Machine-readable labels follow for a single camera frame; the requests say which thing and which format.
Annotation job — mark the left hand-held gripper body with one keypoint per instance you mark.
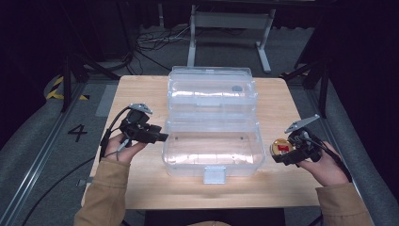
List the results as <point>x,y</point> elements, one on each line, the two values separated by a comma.
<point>136,125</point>

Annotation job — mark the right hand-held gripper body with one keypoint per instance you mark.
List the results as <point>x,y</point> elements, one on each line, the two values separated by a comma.
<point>306,147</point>

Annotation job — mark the round yellow tin red label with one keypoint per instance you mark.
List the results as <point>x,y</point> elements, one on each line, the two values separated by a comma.
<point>281,147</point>

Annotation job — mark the clear plastic storage box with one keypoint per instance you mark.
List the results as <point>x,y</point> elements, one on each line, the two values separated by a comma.
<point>213,135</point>

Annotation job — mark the person's left hand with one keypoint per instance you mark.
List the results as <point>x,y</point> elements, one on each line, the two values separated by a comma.
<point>125,152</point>

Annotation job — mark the person's right hand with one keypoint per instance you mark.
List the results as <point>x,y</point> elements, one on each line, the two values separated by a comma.
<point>329,169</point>

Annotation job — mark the black tripod stand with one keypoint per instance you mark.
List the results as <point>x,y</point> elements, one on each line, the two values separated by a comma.
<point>323,78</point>
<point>66,81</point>

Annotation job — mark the small grey floor tape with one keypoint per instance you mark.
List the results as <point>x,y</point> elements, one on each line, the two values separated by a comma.
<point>81,182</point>

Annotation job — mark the person's dark pants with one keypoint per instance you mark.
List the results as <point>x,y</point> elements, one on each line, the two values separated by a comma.
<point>169,218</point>

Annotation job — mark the yellow black hazard tape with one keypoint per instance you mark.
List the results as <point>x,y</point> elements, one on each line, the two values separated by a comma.
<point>53,93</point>

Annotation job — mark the aluminium floor rail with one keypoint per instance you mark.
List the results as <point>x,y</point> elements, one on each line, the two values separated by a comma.
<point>31,171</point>

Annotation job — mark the white metal stand frame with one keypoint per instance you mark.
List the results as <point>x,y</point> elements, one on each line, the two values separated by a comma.
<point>232,20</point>

